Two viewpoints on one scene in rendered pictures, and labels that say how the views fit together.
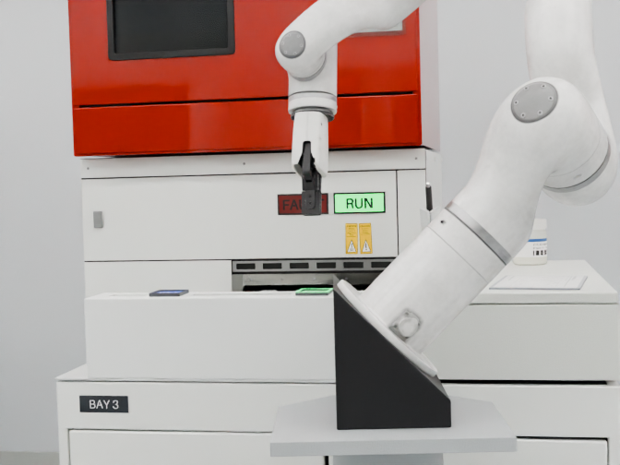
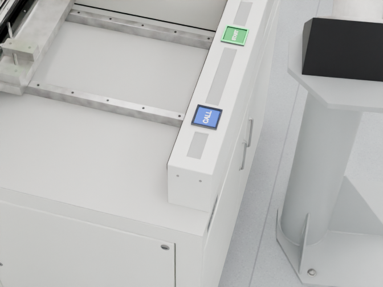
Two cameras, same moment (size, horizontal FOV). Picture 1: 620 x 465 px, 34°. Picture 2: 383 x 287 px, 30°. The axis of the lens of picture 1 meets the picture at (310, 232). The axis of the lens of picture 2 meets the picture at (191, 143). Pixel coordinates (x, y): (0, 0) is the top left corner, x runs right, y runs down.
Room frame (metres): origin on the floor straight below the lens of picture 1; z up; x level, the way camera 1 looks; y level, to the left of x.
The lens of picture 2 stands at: (1.77, 1.23, 2.11)
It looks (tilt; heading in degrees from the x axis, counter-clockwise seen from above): 52 degrees down; 274
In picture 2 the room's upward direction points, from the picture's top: 1 degrees clockwise
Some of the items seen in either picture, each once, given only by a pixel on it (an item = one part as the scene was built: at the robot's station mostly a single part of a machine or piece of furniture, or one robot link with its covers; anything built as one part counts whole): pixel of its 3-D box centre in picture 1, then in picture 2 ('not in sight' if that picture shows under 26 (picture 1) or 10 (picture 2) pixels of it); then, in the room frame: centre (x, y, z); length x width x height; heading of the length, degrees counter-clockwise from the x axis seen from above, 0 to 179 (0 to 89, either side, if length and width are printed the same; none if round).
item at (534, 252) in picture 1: (530, 241); not in sight; (2.16, -0.46, 1.01); 0.07 x 0.07 x 0.10
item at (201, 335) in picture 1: (244, 334); (220, 95); (1.78, 0.12, 0.89); 0.55 x 0.09 x 0.14; 80
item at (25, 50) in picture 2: not in sight; (20, 49); (2.27, 0.02, 0.89); 0.08 x 0.03 x 0.03; 170
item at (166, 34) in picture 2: not in sight; (126, 26); (2.04, -0.15, 0.84); 0.50 x 0.02 x 0.03; 170
